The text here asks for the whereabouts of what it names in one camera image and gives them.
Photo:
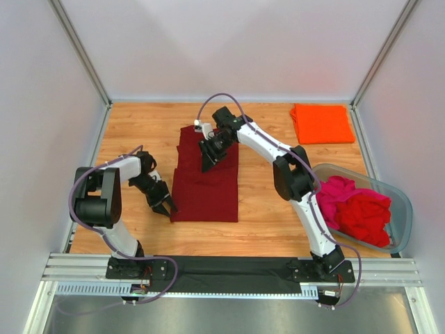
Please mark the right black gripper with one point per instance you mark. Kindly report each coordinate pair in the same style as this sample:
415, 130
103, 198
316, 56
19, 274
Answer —
208, 153

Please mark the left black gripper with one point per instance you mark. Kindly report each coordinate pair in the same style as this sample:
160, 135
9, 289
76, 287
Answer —
158, 199

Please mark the dark red t shirt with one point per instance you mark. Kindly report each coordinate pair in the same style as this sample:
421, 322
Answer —
209, 196

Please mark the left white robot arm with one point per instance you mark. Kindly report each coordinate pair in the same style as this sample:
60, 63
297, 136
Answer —
96, 203

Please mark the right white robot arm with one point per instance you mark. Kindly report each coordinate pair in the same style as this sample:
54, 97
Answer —
294, 179

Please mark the black cloth strip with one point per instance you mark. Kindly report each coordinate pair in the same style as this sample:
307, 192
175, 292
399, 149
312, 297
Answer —
230, 275

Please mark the folded orange t shirt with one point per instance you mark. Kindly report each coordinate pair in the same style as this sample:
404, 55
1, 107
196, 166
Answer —
321, 124

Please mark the pink t shirt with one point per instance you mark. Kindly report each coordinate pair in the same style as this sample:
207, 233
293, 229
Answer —
338, 190

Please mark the clear plastic basket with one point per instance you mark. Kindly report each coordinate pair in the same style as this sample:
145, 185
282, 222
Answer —
400, 226

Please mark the bright red t shirt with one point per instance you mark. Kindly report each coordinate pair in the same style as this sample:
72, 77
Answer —
364, 218

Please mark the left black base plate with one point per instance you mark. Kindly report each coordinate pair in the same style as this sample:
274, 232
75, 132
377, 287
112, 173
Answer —
124, 269

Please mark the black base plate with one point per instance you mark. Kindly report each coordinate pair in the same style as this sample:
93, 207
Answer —
124, 269
309, 271

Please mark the aluminium front rail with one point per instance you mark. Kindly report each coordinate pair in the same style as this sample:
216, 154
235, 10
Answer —
376, 272

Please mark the slotted cable duct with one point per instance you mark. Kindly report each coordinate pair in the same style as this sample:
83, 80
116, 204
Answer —
129, 290

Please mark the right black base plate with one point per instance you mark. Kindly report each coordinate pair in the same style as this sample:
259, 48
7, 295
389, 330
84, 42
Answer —
309, 271

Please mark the left aluminium frame post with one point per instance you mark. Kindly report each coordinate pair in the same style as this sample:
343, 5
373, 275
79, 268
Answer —
80, 50

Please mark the aluminium frame post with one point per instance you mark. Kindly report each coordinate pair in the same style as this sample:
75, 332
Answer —
80, 50
387, 46

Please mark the right aluminium frame post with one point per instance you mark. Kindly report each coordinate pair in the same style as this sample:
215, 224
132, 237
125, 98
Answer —
387, 46

